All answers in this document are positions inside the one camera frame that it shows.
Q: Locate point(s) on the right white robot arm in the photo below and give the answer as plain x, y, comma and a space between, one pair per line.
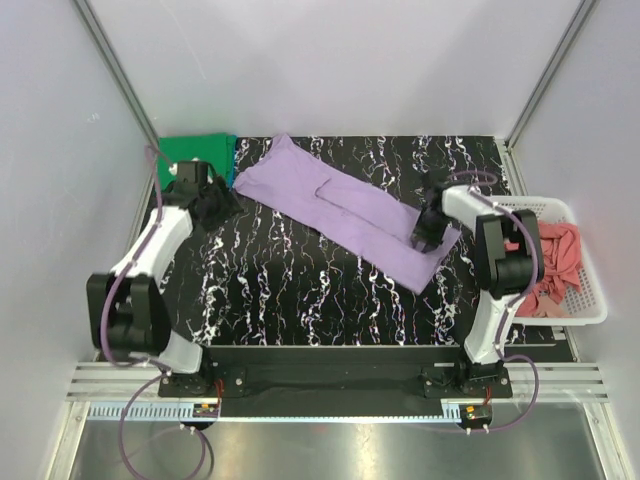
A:
508, 262

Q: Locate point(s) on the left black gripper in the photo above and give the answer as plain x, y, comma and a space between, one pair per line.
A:
216, 201

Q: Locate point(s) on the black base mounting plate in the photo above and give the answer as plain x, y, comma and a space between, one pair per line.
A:
427, 356

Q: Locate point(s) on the purple t shirt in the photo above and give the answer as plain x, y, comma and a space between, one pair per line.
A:
361, 218

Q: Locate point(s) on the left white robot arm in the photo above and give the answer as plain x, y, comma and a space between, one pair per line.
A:
129, 320

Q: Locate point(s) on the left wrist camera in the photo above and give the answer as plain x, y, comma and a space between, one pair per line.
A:
190, 176

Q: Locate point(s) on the red t shirt in basket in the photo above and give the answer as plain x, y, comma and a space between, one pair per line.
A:
562, 258

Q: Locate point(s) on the aluminium frame rail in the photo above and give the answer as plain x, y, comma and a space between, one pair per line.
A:
554, 382

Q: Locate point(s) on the white slotted cable duct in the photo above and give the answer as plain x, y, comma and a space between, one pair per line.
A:
195, 412

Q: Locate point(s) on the folded green t shirt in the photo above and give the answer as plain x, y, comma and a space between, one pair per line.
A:
210, 148

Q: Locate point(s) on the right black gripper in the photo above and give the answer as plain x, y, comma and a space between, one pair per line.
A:
428, 232

